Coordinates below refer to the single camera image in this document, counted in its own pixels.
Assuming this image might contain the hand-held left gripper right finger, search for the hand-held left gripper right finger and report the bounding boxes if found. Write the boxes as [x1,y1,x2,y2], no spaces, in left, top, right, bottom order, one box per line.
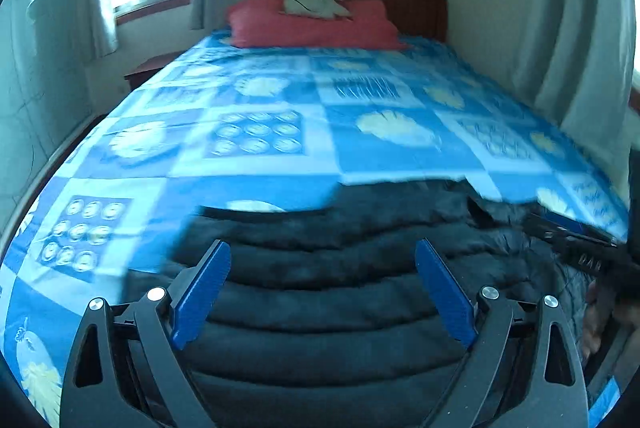
[415,238,589,428]

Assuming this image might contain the black quilted puffer jacket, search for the black quilted puffer jacket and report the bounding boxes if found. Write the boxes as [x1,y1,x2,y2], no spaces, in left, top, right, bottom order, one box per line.
[122,178,622,428]

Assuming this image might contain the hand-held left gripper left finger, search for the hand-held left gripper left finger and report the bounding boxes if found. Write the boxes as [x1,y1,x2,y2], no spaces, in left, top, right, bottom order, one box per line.
[60,239,232,428]

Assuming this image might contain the person's right hand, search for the person's right hand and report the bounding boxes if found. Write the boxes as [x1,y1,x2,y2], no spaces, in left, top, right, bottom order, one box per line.
[581,280,619,360]

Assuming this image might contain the small white printed cushion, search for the small white printed cushion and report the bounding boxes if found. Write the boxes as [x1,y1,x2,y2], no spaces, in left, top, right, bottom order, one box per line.
[280,0,352,22]

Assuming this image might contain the dark wooden headboard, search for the dark wooden headboard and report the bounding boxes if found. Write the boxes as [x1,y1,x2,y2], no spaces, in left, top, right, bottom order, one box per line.
[263,0,449,44]

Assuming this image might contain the white wardrobe with circle pattern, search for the white wardrobe with circle pattern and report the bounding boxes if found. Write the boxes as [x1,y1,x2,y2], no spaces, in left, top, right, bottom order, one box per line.
[0,0,97,231]

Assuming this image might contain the dark wooden nightstand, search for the dark wooden nightstand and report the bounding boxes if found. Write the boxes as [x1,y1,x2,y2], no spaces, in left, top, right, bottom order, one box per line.
[124,52,184,92]

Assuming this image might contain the bed with blue patterned sheet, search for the bed with blue patterned sheet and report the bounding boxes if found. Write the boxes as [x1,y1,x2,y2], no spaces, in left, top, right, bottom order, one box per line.
[0,30,632,428]

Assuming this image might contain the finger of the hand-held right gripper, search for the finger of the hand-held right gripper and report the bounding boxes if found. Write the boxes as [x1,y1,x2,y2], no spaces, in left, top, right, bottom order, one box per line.
[522,214,617,250]
[540,208,601,236]

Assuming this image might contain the wooden window sill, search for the wooden window sill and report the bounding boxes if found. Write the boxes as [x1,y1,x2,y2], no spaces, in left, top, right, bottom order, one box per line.
[114,0,194,17]

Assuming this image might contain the red pillow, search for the red pillow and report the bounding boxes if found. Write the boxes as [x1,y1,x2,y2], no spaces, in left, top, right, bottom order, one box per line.
[226,0,409,50]

